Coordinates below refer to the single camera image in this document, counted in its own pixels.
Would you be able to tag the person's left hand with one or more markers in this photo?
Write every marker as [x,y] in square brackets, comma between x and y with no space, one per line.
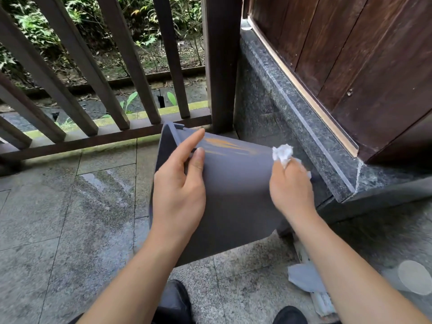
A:
[177,199]

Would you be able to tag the person's right hand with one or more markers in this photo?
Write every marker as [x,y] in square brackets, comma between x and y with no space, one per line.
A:
[292,194]

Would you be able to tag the person's right fingers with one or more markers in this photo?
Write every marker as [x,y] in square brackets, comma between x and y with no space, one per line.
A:
[293,167]

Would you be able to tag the person's left thumb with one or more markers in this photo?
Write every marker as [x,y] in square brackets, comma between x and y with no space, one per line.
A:
[196,165]

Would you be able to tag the white tissue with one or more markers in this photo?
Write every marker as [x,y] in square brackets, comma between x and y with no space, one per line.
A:
[282,153]

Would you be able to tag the gray plastic bin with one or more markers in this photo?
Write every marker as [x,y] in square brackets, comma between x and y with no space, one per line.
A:
[236,192]

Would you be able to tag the person's left forearm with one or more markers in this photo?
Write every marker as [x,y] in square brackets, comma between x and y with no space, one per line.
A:
[135,283]

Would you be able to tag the person's right forearm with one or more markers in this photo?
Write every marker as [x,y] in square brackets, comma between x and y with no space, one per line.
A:
[344,276]

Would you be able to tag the gray granite door sill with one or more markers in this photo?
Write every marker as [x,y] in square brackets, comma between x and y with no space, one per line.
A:
[270,107]

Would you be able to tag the metal door edge strip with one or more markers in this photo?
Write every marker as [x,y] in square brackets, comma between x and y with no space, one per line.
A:
[303,89]

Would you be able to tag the broad green leaf plant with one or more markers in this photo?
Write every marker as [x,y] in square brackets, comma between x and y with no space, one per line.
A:
[130,101]

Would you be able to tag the gray plastic sheet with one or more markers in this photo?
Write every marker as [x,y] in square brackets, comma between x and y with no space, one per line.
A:
[305,278]

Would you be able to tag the brown wooden door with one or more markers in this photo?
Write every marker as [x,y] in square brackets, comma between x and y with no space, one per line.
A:
[357,60]

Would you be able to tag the black shoe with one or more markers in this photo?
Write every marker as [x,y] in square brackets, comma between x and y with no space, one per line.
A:
[175,302]
[289,316]

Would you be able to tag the white paper package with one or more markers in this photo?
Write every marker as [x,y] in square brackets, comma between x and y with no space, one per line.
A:
[324,303]

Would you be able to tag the dark wooden railing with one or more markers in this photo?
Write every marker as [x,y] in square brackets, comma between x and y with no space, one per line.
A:
[77,57]

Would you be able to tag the translucent plastic cup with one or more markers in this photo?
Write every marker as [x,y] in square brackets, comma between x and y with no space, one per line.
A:
[413,276]

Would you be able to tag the green bushes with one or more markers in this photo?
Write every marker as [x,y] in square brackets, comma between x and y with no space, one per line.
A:
[37,26]

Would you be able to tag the dark wooden post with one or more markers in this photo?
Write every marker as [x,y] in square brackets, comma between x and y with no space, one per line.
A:
[221,64]

